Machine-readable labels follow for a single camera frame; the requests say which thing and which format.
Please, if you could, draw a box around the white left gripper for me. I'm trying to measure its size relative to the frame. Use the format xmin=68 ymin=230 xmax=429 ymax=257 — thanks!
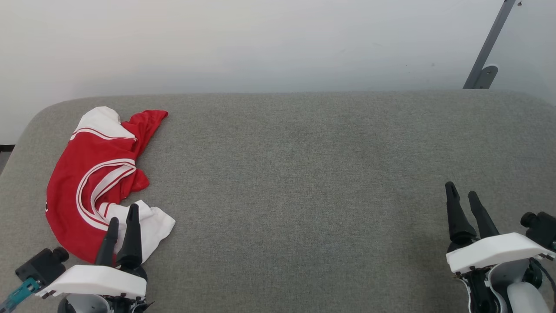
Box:
xmin=36 ymin=203 xmax=152 ymax=313

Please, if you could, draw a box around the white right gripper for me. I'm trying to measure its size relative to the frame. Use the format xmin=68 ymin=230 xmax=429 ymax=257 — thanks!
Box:
xmin=445 ymin=182 xmax=556 ymax=313

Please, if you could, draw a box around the red and white jersey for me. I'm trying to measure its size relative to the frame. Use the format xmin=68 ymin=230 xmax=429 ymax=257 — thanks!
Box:
xmin=45 ymin=107 xmax=176 ymax=264

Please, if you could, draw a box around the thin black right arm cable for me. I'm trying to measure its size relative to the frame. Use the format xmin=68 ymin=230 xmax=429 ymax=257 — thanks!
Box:
xmin=530 ymin=256 xmax=556 ymax=296

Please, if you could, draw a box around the teal cable connector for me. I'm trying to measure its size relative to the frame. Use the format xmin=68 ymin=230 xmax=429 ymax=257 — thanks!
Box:
xmin=0 ymin=278 xmax=40 ymax=312

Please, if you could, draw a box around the grey metal post bracket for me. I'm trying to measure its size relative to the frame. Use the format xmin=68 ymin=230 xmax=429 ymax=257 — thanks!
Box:
xmin=473 ymin=65 xmax=499 ymax=89

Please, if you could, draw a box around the grey metal post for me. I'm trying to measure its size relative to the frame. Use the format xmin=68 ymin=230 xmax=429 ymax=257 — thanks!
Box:
xmin=463 ymin=0 xmax=516 ymax=89

